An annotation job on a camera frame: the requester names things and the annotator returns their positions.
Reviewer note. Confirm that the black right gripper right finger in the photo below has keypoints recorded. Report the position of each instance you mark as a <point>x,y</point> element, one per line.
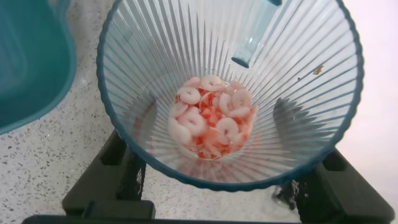
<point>335,193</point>

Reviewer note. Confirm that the blue ribbed transparent cup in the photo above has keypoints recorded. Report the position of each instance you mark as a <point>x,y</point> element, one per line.
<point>140,77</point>

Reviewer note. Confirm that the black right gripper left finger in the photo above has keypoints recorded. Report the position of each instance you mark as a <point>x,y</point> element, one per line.
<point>105,180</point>

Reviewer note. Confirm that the teal plastic basin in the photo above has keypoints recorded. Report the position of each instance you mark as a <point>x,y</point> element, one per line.
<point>31,62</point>

